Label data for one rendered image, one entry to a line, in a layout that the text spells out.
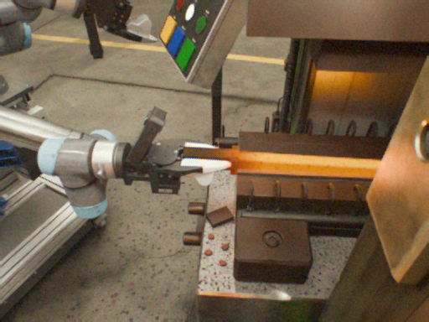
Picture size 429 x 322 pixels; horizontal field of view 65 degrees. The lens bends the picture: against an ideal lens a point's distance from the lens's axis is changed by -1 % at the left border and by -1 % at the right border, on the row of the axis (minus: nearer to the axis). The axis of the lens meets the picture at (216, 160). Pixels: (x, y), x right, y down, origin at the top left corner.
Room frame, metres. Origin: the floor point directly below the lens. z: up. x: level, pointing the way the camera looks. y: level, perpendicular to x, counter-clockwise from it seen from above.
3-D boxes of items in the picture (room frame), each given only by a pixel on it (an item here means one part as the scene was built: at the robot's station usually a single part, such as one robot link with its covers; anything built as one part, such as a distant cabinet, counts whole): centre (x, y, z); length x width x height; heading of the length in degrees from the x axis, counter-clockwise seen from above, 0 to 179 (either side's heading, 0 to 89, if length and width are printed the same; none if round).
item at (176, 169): (0.45, 0.07, 1.01); 0.09 x 0.05 x 0.02; 83
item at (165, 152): (0.48, 0.12, 0.98); 0.12 x 0.08 x 0.09; 86
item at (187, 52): (0.92, 0.08, 1.01); 0.07 x 0.05 x 0.07; 21
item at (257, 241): (0.31, -0.09, 0.95); 0.12 x 0.08 x 0.06; 86
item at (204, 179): (0.46, 0.02, 0.98); 0.09 x 0.03 x 0.06; 83
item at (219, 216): (0.40, -0.01, 0.92); 0.04 x 0.03 x 0.01; 118
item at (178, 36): (1.02, 0.12, 1.01); 0.07 x 0.05 x 0.07; 21
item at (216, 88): (1.05, 0.00, 0.54); 0.04 x 0.04 x 1.08; 86
